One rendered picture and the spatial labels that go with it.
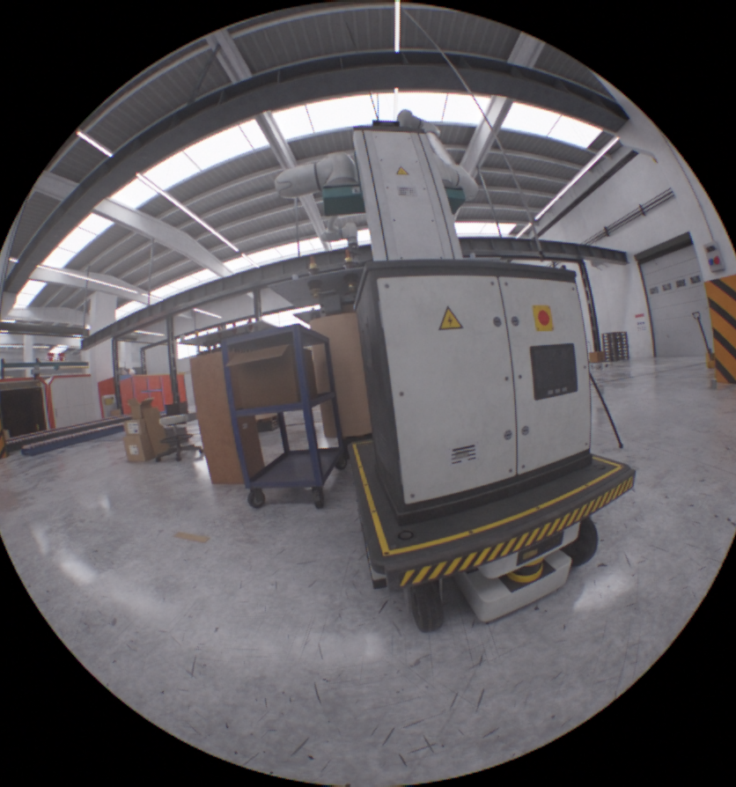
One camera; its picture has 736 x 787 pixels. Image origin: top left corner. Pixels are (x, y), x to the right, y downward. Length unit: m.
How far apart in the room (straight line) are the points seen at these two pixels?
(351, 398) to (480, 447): 1.47
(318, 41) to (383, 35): 1.80
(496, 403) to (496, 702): 0.63
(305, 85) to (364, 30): 5.64
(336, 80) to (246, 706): 5.22
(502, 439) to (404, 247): 0.75
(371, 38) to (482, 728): 10.80
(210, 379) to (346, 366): 0.95
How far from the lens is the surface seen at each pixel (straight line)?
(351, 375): 1.95
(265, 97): 4.85
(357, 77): 4.74
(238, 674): 0.80
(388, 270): 0.54
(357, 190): 1.30
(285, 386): 1.34
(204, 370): 2.03
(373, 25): 10.06
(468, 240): 11.54
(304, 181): 1.41
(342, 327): 1.98
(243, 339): 1.43
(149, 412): 3.84
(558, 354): 0.70
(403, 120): 2.02
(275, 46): 10.17
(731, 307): 5.25
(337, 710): 0.69
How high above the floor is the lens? 0.63
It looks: 4 degrees down
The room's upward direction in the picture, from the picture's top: 7 degrees counter-clockwise
